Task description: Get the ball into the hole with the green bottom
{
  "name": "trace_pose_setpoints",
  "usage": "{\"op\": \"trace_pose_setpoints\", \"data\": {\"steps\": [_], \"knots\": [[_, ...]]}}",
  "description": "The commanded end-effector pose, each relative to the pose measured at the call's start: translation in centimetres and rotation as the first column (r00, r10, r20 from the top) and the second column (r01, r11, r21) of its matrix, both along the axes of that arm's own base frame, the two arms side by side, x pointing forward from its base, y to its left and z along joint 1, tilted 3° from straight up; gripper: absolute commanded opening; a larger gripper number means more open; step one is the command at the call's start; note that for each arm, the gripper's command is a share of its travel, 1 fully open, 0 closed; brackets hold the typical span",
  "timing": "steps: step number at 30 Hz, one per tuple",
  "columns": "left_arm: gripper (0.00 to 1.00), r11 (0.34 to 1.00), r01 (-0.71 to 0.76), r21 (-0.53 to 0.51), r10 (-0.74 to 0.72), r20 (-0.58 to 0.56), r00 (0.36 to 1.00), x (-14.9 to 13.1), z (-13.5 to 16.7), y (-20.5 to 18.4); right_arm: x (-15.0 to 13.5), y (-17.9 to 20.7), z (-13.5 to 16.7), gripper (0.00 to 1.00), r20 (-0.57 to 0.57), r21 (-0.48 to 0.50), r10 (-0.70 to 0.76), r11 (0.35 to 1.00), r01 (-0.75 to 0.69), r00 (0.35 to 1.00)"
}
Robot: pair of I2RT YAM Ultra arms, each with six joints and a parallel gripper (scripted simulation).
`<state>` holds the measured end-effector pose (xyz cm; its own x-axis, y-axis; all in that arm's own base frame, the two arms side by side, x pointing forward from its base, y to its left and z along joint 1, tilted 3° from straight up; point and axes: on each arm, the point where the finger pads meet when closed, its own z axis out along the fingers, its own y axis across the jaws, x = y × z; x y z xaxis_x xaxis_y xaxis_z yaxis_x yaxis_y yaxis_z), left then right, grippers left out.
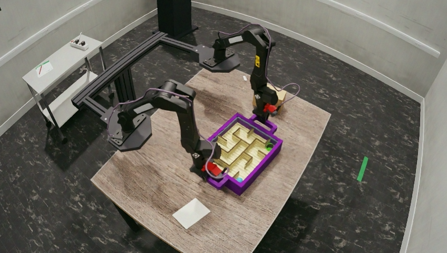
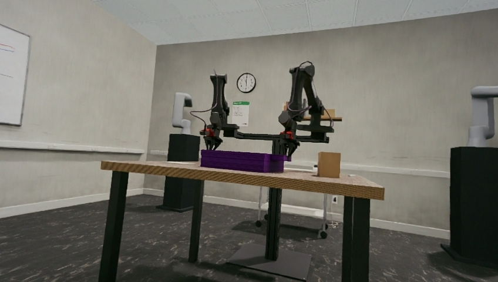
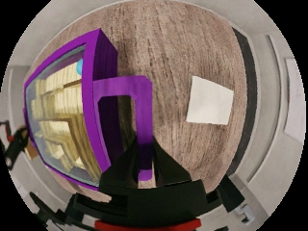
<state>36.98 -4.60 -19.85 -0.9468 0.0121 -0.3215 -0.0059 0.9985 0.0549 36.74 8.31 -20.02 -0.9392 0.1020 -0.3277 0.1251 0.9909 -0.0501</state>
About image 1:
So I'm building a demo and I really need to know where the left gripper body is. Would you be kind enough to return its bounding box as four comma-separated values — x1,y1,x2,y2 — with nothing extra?
252,101,277,117

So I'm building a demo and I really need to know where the white rectangular card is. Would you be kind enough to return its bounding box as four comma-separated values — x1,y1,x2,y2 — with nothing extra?
173,198,210,229

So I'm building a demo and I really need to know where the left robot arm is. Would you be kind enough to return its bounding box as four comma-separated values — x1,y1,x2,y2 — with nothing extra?
203,27,278,106

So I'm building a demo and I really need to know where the purple maze board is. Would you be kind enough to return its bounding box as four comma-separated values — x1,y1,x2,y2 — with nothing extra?
207,113,283,196

